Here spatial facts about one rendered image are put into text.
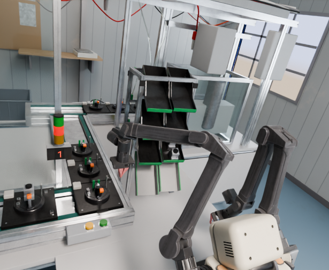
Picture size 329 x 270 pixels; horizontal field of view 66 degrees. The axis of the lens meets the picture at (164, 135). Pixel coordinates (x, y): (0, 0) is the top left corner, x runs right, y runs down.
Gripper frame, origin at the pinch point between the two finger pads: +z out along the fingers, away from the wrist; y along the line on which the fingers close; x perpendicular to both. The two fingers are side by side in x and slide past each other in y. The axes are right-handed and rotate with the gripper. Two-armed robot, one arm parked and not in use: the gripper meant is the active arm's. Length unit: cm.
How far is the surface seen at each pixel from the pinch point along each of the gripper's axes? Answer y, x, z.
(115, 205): -2.2, -7.6, 26.3
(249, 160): -170, -66, 56
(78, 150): 8, -66, 25
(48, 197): 30.5, -22.7, 26.4
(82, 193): 13.0, -22.0, 26.4
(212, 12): -118, -123, -79
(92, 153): -1, -64, 27
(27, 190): 40.3, -17.2, 15.6
